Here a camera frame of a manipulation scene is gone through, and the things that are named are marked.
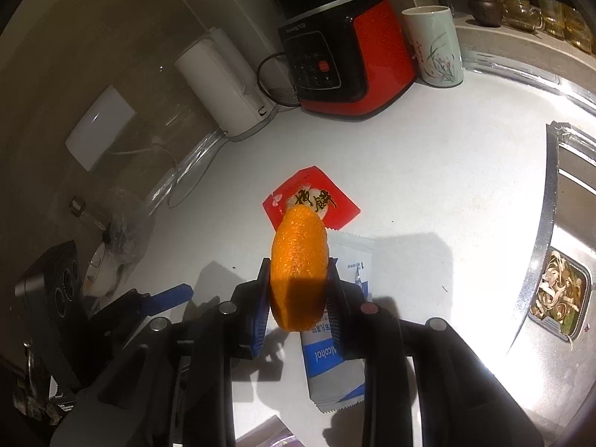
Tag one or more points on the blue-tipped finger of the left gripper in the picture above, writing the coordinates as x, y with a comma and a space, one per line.
166, 300

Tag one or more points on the brown clay teapot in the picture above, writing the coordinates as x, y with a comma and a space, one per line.
488, 13

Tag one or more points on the sink strainer with scraps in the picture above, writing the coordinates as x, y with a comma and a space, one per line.
561, 300

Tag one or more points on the white ceramic utensil cup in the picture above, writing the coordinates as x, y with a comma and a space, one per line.
434, 39

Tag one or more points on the orange peel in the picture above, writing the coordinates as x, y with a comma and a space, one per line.
299, 261

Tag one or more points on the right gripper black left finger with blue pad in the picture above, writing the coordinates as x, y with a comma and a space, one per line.
234, 329

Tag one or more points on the glass teapot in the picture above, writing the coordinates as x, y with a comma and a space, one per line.
521, 14

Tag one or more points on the clear plastic bag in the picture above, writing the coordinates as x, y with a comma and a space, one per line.
124, 241

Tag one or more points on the white electric kettle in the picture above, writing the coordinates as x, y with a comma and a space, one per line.
227, 86

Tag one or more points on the white wall outlet box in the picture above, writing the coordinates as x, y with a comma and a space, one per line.
99, 127

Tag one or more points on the red black rice cooker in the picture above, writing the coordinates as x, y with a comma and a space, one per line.
348, 58

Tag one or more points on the red snack wrapper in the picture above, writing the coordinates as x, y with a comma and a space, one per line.
315, 190

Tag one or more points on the white blue alcohol wipe packet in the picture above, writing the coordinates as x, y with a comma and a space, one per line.
335, 383

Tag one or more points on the stainless steel sink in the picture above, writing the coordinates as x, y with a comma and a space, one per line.
549, 373

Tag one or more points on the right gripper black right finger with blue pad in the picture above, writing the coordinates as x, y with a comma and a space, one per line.
365, 330

